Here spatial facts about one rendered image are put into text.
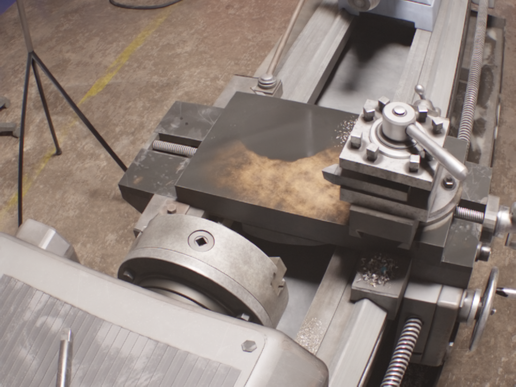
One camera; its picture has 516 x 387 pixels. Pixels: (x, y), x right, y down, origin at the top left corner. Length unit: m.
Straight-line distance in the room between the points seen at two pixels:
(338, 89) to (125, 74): 1.70
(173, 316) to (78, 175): 2.26
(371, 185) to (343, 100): 0.77
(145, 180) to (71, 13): 2.86
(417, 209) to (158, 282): 0.47
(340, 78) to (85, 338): 1.43
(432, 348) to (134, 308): 0.92
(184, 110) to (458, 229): 0.73
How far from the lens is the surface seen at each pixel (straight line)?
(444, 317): 1.45
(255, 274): 0.98
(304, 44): 1.99
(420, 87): 1.47
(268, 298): 1.00
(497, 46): 2.92
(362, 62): 2.11
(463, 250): 1.40
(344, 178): 1.22
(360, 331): 1.31
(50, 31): 4.21
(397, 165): 1.17
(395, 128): 1.17
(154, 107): 3.20
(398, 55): 2.16
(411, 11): 2.07
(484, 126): 2.44
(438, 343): 1.54
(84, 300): 0.79
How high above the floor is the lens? 1.95
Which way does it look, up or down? 46 degrees down
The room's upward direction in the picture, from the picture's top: 6 degrees counter-clockwise
